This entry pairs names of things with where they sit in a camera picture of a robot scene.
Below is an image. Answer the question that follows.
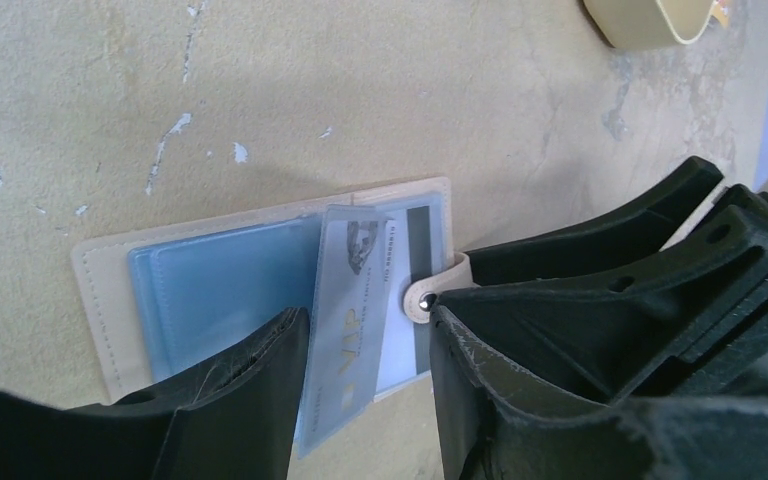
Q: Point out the credit card with black stripe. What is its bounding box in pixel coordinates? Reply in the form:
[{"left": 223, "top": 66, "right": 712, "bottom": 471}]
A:
[{"left": 375, "top": 206, "right": 438, "bottom": 400}]

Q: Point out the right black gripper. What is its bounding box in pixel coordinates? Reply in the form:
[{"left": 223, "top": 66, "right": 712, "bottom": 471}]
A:
[{"left": 440, "top": 156, "right": 768, "bottom": 404}]

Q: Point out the beige card holder wallet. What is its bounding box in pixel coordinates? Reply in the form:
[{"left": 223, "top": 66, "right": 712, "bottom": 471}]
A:
[{"left": 71, "top": 177, "right": 456, "bottom": 401}]

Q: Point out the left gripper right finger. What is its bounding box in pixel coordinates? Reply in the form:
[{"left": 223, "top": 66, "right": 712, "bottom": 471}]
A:
[{"left": 430, "top": 307, "right": 768, "bottom": 479}]

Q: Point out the orange card pack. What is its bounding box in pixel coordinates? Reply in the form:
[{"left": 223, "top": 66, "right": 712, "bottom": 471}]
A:
[{"left": 710, "top": 0, "right": 732, "bottom": 28}]

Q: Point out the beige oval tray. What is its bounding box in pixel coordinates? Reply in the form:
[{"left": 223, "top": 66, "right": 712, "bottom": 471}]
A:
[{"left": 582, "top": 0, "right": 716, "bottom": 50}]

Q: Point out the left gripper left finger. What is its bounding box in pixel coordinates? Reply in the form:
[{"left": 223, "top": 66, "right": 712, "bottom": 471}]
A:
[{"left": 0, "top": 308, "right": 309, "bottom": 479}]

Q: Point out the silver VIP credit card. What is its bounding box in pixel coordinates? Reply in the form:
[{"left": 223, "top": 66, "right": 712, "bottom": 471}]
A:
[{"left": 297, "top": 205, "right": 389, "bottom": 457}]

